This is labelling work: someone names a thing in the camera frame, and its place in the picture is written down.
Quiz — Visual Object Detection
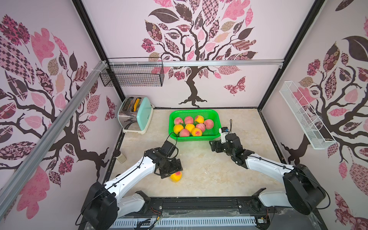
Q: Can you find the yellow red peach front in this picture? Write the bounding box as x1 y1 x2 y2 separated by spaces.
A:
170 172 183 183

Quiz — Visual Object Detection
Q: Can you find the small pink peach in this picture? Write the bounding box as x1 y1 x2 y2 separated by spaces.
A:
204 119 214 130

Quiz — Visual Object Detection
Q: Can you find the pink peach front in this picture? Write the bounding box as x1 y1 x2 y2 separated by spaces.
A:
196 123 206 132

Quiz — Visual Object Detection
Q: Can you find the yellow peach with red blush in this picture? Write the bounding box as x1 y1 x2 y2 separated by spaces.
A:
194 115 205 124

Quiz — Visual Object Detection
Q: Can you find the large pink peach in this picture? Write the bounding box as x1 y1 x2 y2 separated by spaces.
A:
184 116 194 125

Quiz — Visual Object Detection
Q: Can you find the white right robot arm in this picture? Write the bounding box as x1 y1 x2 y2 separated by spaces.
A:
209 140 331 215

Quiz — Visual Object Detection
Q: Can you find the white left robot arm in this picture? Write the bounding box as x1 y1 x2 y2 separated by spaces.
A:
81 148 183 230

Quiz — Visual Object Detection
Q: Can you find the green plastic basket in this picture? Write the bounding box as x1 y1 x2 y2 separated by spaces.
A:
168 109 221 142

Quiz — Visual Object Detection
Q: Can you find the mint green toaster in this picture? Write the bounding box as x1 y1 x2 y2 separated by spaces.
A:
117 95 155 134

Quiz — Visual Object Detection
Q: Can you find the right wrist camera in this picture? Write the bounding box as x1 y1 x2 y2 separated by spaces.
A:
219 127 238 144

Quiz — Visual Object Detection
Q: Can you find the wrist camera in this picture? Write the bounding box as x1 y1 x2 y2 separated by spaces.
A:
160 140 179 159
219 127 238 144

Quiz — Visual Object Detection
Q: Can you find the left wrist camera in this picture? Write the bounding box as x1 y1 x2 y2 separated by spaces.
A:
160 140 179 159

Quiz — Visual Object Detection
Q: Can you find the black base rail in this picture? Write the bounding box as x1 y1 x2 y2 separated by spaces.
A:
77 196 326 230

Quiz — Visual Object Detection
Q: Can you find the white vented cable duct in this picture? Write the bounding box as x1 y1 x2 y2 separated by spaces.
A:
110 216 257 229

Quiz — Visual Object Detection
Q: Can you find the white wire wall shelf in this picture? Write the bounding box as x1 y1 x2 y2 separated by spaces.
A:
279 81 337 150

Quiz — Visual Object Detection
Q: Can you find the aluminium frame bar back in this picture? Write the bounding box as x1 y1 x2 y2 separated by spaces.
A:
109 58 284 67

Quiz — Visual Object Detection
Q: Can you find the aluminium frame bar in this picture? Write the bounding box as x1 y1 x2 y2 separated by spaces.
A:
109 58 284 67
1 60 107 218

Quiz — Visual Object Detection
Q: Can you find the black wire wall basket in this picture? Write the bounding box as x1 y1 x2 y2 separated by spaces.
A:
100 57 164 87

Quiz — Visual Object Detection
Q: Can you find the aluminium frame bar left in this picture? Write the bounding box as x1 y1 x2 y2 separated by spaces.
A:
1 60 107 218

